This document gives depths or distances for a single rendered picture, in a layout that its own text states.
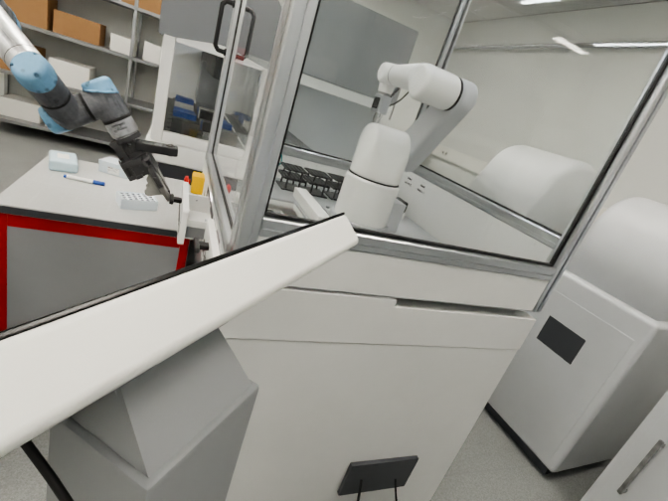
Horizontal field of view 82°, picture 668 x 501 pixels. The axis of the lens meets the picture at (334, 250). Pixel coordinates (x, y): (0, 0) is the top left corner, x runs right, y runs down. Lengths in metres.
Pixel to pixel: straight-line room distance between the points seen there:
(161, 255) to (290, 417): 0.76
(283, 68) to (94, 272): 1.09
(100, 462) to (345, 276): 0.61
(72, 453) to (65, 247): 1.16
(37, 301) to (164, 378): 1.30
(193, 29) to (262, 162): 1.37
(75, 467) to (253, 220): 0.49
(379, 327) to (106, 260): 0.98
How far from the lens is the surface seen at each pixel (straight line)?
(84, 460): 0.43
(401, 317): 1.02
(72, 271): 1.59
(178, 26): 2.05
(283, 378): 1.02
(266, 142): 0.72
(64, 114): 1.22
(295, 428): 1.17
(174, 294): 0.28
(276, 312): 0.88
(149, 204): 1.59
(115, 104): 1.24
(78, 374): 0.24
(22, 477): 1.70
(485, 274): 1.11
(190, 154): 2.10
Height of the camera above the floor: 1.34
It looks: 21 degrees down
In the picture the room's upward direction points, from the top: 19 degrees clockwise
